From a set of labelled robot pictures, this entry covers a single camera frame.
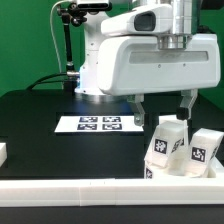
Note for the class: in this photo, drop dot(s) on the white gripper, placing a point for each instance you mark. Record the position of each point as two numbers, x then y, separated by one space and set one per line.
132 65

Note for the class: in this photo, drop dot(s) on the white round stool seat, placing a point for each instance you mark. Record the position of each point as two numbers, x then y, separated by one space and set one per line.
150 171

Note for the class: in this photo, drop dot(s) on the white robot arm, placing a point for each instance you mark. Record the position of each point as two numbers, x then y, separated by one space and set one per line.
184 27

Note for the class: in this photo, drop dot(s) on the white sheet with markers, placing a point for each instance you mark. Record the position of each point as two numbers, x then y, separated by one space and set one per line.
78 124

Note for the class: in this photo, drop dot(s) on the white block at left edge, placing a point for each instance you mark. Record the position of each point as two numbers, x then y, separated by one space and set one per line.
3 155

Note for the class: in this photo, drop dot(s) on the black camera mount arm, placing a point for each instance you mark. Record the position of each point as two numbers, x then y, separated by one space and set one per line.
71 15

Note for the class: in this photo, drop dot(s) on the white obstacle wall frame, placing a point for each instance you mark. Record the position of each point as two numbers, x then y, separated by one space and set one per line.
116 192

